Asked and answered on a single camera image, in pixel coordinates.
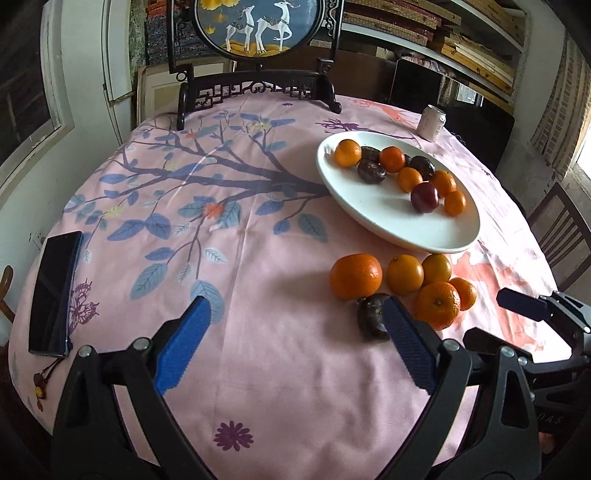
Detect dark slatted wooden chair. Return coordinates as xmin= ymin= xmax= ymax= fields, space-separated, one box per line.
xmin=526 ymin=182 xmax=591 ymax=291

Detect white drink can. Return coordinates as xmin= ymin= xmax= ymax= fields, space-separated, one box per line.
xmin=418 ymin=104 xmax=447 ymax=142

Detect small mandarin orange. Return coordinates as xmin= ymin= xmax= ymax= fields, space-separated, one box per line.
xmin=444 ymin=190 xmax=467 ymax=217

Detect beaded phone charm strap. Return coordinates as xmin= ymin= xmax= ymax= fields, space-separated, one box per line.
xmin=33 ymin=344 xmax=74 ymax=411

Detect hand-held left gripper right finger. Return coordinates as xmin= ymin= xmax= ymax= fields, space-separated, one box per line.
xmin=381 ymin=296 xmax=541 ymax=480

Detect white window frame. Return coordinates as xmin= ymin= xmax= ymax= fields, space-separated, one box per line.
xmin=0 ymin=0 xmax=77 ymax=195

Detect pink floral tablecloth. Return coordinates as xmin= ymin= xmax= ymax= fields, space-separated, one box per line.
xmin=8 ymin=93 xmax=561 ymax=480

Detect carved brown wooden chair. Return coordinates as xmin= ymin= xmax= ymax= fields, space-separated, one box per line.
xmin=0 ymin=265 xmax=17 ymax=324

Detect person's right hand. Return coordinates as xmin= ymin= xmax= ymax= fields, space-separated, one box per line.
xmin=538 ymin=431 xmax=561 ymax=457

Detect blue patterned fabric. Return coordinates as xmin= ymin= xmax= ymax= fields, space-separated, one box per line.
xmin=145 ymin=18 xmax=206 ymax=65

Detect black smartphone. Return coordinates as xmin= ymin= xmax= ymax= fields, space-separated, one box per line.
xmin=28 ymin=231 xmax=84 ymax=357

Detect black flat panel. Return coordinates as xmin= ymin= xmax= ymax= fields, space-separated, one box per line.
xmin=390 ymin=58 xmax=515 ymax=174

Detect leaning wooden picture frame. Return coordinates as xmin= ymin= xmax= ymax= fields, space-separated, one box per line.
xmin=136 ymin=65 xmax=185 ymax=125

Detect deer embroidery screen black stand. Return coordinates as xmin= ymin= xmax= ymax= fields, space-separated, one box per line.
xmin=167 ymin=0 xmax=346 ymax=131

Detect white door panel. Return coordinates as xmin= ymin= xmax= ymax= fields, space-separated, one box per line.
xmin=102 ymin=0 xmax=139 ymax=144

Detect bright window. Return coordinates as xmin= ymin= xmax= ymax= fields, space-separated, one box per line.
xmin=573 ymin=115 xmax=591 ymax=181

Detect brown cardboard box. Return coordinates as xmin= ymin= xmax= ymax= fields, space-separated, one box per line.
xmin=337 ymin=48 xmax=393 ymax=100

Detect large mandarin orange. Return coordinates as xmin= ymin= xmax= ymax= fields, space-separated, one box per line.
xmin=329 ymin=253 xmax=384 ymax=302

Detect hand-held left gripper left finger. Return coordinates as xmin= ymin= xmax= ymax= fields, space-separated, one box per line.
xmin=53 ymin=296 xmax=215 ymax=480

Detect shelf of wooden frames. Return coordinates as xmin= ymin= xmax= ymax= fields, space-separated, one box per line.
xmin=342 ymin=0 xmax=527 ymax=116

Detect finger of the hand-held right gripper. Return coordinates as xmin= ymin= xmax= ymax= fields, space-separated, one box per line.
xmin=497 ymin=287 xmax=591 ymax=340
xmin=463 ymin=327 xmax=578 ymax=370

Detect white oval plate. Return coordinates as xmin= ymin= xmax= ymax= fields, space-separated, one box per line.
xmin=316 ymin=131 xmax=481 ymax=255

